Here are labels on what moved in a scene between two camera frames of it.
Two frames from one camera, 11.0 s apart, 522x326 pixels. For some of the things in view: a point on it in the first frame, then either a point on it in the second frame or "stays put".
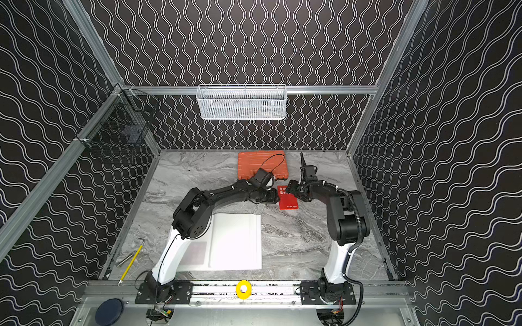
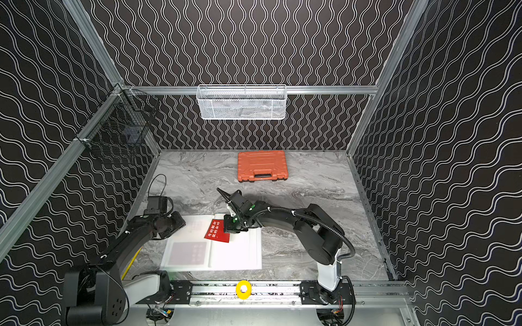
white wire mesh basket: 244,102 stays put
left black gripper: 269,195 -> 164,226
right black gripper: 291,188 -> 228,228
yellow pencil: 131,264 stays put
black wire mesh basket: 122,122 stays put
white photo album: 233,243 stays put
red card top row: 287,200 -> 215,231
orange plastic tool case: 272,161 stays put
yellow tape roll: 243,295 stays put
